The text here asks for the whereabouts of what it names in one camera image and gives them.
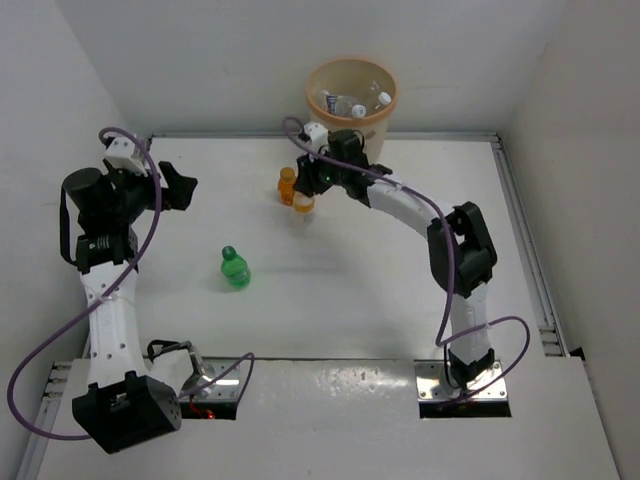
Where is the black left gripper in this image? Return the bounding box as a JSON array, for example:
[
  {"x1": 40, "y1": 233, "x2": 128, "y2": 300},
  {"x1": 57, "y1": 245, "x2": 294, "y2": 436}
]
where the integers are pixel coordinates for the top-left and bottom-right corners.
[{"x1": 106, "y1": 162, "x2": 195, "y2": 224}]

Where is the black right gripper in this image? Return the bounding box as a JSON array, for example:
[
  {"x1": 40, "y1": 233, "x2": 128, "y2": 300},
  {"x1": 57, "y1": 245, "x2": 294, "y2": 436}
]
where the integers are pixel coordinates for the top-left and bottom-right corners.
[{"x1": 296, "y1": 141, "x2": 349, "y2": 194}]

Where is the yellow cap small bottle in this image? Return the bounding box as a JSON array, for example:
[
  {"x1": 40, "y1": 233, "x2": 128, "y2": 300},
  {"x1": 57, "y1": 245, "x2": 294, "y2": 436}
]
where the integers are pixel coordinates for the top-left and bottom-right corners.
[{"x1": 292, "y1": 192, "x2": 315, "y2": 226}]

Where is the blue label Pocari bottle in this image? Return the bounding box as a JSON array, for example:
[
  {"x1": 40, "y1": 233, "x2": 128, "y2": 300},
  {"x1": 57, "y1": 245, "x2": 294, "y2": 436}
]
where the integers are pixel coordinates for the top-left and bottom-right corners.
[{"x1": 318, "y1": 89, "x2": 339, "y2": 116}]

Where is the clear bottle orange blue label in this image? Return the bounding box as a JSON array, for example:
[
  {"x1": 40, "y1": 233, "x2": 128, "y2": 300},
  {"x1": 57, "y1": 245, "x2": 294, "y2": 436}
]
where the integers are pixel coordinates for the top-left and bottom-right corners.
[{"x1": 348, "y1": 104, "x2": 367, "y2": 119}]

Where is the clear bottle blue label tall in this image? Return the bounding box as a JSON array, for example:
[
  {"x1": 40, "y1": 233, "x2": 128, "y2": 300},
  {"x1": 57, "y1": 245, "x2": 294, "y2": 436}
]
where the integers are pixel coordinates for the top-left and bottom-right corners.
[{"x1": 373, "y1": 91, "x2": 393, "y2": 109}]

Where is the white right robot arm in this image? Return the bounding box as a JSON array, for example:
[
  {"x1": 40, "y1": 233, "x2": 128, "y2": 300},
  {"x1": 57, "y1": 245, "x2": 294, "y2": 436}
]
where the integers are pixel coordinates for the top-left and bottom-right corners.
[{"x1": 289, "y1": 123, "x2": 497, "y2": 389}]

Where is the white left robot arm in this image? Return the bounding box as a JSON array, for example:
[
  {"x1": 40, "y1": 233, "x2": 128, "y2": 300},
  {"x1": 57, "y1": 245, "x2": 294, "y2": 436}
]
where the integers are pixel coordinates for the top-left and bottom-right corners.
[{"x1": 60, "y1": 161, "x2": 203, "y2": 454}]

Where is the beige capybara plastic bin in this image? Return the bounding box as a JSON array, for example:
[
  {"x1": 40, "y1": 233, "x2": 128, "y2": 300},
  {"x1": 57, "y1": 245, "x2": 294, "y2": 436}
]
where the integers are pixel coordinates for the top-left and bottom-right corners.
[{"x1": 306, "y1": 58, "x2": 398, "y2": 162}]

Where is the orange juice bottle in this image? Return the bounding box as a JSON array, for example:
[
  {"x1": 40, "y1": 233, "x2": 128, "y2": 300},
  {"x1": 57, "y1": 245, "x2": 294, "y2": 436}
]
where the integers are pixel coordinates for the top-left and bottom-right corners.
[{"x1": 277, "y1": 167, "x2": 297, "y2": 206}]

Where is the green plastic bottle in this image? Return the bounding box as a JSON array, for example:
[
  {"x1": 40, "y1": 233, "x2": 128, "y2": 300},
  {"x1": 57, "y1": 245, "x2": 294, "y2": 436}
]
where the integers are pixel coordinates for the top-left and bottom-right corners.
[{"x1": 220, "y1": 246, "x2": 251, "y2": 290}]

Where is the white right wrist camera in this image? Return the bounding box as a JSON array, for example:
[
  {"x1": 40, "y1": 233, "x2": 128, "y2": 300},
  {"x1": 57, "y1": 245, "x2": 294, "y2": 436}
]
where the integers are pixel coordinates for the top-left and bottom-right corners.
[{"x1": 298, "y1": 121, "x2": 329, "y2": 152}]

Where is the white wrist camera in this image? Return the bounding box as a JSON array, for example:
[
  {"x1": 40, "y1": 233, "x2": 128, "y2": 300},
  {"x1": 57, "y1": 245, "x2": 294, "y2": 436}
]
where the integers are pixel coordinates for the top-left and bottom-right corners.
[
  {"x1": 298, "y1": 121, "x2": 329, "y2": 152},
  {"x1": 105, "y1": 136, "x2": 148, "y2": 177}
]

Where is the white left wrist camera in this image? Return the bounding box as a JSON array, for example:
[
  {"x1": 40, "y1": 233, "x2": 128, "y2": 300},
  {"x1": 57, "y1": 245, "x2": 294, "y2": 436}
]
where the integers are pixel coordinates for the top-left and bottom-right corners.
[{"x1": 105, "y1": 136, "x2": 148, "y2": 177}]

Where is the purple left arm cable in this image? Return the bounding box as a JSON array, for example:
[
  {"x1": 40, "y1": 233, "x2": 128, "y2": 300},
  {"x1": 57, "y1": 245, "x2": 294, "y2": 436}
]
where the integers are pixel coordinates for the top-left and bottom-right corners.
[{"x1": 6, "y1": 127, "x2": 255, "y2": 441}]

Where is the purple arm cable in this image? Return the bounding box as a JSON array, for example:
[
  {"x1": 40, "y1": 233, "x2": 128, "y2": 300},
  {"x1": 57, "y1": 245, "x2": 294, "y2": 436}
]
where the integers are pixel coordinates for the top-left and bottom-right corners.
[
  {"x1": 6, "y1": 127, "x2": 255, "y2": 441},
  {"x1": 281, "y1": 117, "x2": 531, "y2": 404}
]

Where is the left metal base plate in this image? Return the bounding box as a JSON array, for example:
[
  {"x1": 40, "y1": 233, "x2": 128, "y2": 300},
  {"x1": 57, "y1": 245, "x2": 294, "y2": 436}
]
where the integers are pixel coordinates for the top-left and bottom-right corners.
[{"x1": 180, "y1": 359, "x2": 240, "y2": 403}]

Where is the metal base plate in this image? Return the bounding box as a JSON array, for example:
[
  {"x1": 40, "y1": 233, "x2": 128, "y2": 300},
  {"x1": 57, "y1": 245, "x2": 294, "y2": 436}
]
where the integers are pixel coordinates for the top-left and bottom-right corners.
[
  {"x1": 180, "y1": 359, "x2": 240, "y2": 403},
  {"x1": 414, "y1": 360, "x2": 508, "y2": 404}
]

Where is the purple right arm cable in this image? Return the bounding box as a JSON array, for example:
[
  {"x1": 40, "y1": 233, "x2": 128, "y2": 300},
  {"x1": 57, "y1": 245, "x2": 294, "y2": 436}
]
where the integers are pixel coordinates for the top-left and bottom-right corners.
[{"x1": 281, "y1": 117, "x2": 531, "y2": 404}]

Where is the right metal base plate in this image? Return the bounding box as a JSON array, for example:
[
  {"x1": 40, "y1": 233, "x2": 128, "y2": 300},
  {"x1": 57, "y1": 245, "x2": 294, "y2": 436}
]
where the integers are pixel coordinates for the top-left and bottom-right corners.
[{"x1": 414, "y1": 360, "x2": 508, "y2": 404}]

